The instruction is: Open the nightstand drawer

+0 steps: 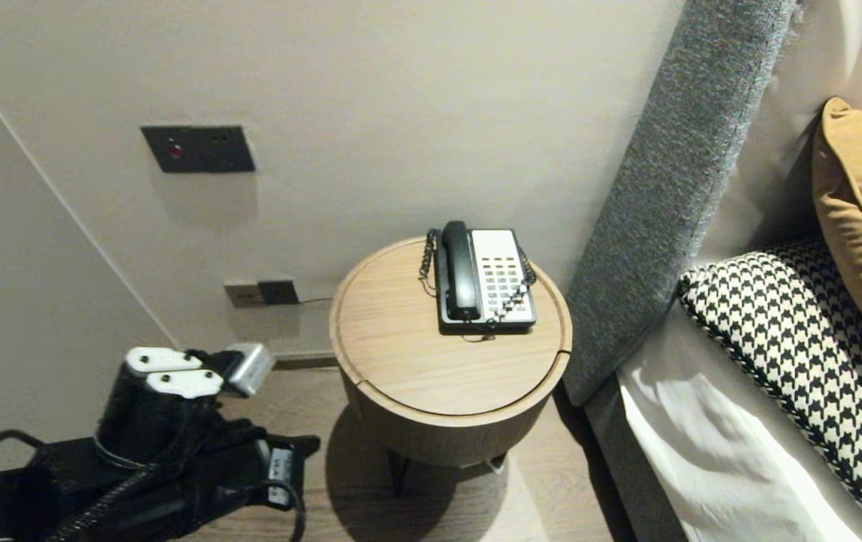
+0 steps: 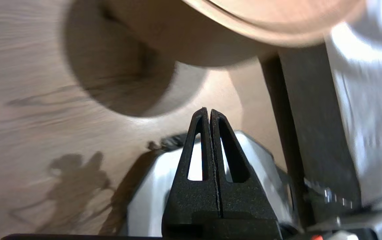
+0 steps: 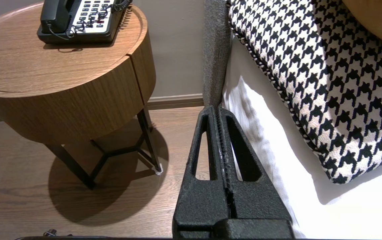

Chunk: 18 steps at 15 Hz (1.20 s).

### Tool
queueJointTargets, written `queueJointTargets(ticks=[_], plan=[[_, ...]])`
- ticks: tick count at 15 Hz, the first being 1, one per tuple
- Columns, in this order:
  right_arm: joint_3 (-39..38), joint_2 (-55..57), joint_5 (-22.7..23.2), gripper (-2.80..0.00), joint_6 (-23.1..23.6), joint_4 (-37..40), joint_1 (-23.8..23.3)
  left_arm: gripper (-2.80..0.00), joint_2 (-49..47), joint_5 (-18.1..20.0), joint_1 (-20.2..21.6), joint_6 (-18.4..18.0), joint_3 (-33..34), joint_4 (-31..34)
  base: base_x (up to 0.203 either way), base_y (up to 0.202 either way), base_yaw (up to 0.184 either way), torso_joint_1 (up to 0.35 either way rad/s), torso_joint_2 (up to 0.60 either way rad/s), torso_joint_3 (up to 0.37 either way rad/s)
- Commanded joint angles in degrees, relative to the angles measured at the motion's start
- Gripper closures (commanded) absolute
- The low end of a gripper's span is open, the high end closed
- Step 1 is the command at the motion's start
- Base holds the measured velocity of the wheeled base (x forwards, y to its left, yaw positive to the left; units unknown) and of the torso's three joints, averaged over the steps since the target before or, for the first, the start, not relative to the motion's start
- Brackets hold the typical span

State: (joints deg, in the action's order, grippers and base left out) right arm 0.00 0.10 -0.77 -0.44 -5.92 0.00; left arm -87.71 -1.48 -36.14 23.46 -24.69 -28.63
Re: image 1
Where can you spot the white bed sheet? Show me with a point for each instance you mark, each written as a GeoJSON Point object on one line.
{"type": "Point", "coordinates": [702, 452]}

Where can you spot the black telephone handset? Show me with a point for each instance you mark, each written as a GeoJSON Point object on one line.
{"type": "Point", "coordinates": [461, 271]}

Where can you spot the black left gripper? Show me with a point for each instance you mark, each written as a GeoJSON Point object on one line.
{"type": "Point", "coordinates": [272, 467]}

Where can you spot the curved wooden table drawer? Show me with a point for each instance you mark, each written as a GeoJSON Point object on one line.
{"type": "Point", "coordinates": [461, 440]}

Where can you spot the beige wall socket plate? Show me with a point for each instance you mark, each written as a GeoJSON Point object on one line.
{"type": "Point", "coordinates": [241, 295]}

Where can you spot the dark wall switch panel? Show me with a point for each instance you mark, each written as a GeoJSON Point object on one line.
{"type": "Point", "coordinates": [197, 149]}

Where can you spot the white bed pillow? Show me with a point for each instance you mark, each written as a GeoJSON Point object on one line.
{"type": "Point", "coordinates": [830, 53]}

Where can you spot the wall skirting board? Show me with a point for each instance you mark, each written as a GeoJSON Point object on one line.
{"type": "Point", "coordinates": [310, 360]}

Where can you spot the grey upholstered bed headboard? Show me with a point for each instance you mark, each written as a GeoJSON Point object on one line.
{"type": "Point", "coordinates": [671, 188]}

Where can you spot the black white wrist camera unit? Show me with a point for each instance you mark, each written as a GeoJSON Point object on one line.
{"type": "Point", "coordinates": [144, 414]}

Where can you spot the black and white desk telephone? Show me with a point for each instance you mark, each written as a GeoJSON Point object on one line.
{"type": "Point", "coordinates": [502, 271]}

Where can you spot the black white houndstooth pillow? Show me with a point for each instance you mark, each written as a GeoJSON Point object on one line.
{"type": "Point", "coordinates": [814, 361]}

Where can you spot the round wooden side table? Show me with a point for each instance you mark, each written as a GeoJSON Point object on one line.
{"type": "Point", "coordinates": [415, 354]}

